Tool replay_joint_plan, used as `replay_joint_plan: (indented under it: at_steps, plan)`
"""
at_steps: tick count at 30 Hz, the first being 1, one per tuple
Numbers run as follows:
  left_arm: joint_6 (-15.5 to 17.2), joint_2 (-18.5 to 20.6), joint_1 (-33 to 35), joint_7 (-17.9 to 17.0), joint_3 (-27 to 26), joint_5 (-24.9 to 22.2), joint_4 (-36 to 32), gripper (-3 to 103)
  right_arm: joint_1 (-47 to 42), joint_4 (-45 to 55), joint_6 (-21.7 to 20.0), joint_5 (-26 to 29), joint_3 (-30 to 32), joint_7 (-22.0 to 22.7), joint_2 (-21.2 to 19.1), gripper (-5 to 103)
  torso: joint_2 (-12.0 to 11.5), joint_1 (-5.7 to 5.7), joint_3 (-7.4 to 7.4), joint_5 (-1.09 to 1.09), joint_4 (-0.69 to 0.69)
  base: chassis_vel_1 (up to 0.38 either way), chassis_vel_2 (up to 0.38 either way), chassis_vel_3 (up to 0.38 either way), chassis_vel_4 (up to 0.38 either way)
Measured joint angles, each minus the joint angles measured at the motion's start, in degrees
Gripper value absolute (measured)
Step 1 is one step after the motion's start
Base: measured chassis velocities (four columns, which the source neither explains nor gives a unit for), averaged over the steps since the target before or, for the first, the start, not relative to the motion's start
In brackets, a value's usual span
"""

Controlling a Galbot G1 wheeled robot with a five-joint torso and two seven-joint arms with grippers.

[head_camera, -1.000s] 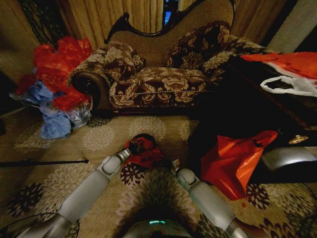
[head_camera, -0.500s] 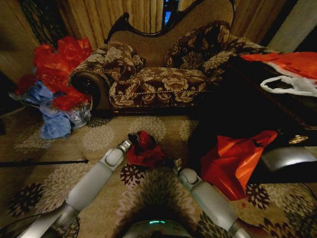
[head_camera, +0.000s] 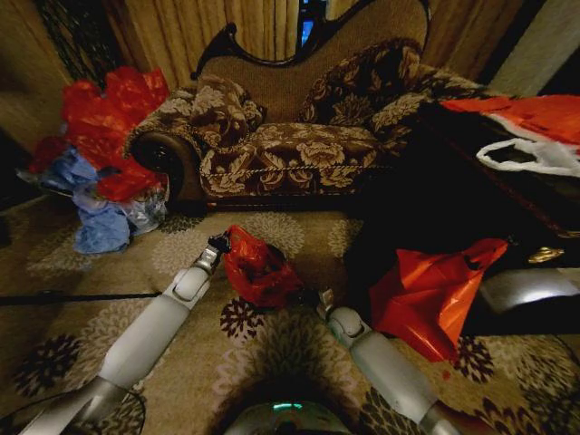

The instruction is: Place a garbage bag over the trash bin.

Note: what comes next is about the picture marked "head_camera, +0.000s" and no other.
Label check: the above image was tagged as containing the pile of blue bags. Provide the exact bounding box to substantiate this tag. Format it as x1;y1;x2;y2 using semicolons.
17;147;169;256

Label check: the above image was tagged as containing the red plastic garbage bag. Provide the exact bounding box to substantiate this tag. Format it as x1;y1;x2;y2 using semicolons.
222;224;304;310

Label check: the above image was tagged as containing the crumpled red bag, loose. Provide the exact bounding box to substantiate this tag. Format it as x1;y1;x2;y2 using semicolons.
367;237;509;363

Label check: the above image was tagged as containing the dark wooden coffee table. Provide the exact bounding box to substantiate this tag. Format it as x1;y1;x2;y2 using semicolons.
343;97;580;337

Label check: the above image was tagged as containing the pile of red bags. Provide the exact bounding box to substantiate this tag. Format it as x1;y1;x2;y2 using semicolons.
27;65;171;203

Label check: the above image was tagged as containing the gold table ornament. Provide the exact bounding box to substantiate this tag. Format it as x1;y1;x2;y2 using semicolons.
527;246;566;265

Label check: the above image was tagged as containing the flat red plastic bag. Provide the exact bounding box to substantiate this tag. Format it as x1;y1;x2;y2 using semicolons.
440;93;580;146

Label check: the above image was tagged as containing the beige pleated curtain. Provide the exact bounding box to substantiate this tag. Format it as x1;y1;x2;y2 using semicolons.
101;0;488;92

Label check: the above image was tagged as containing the white robot front shell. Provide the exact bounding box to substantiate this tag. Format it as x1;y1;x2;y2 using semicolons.
224;400;353;435

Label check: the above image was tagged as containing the floral beige rug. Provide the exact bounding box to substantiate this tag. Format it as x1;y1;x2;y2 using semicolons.
0;194;580;435

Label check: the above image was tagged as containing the floral brown chaise sofa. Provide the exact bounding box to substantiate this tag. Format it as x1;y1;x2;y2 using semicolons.
124;0;495;214

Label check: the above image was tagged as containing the thin black floor cable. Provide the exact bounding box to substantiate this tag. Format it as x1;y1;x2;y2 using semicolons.
0;291;162;306

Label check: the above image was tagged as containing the dark lace curtain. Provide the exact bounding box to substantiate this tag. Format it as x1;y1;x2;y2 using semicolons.
34;0;123;87

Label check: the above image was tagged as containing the white plastic bag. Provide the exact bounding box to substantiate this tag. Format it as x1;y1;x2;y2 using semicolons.
475;138;580;179

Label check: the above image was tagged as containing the floral bolster cushion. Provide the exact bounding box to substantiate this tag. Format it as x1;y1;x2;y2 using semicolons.
298;39;425;128

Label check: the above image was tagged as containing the floral square cushion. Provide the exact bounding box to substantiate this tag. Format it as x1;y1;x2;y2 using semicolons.
188;74;267;150

